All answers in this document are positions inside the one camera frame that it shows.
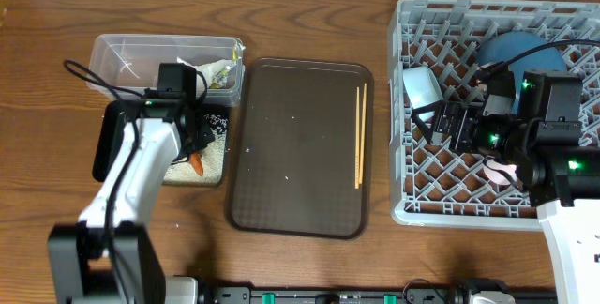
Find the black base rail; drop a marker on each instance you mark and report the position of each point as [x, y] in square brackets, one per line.
[419, 291]

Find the yellow green snack wrapper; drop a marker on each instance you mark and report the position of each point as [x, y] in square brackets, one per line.
[223, 70]

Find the pink cup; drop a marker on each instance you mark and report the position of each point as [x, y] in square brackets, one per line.
[500, 174]

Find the black waste tray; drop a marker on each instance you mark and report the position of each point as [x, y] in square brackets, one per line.
[181, 172]

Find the orange carrot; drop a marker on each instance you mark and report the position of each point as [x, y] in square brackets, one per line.
[195, 160]

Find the dark brown serving tray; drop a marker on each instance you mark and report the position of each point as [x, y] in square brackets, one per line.
[293, 171]

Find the wooden chopstick right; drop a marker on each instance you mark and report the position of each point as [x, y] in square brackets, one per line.
[363, 134]

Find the light blue rice bowl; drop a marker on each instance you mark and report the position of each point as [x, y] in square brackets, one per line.
[422, 87]

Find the white napkin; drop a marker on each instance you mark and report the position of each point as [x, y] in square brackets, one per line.
[204, 75]

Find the wooden chopstick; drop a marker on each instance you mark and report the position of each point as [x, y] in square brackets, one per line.
[357, 140]
[363, 134]

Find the grey dishwasher rack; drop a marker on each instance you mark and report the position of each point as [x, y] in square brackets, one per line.
[430, 185]

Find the wooden chopstick left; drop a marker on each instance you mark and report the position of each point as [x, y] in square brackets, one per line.
[357, 140]

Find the clear plastic bin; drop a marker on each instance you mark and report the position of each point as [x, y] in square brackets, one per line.
[131, 61]

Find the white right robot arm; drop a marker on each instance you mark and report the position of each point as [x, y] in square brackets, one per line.
[534, 126]

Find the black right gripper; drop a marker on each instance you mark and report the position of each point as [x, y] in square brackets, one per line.
[466, 116]

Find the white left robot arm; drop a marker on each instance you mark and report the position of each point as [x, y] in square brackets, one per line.
[106, 256]

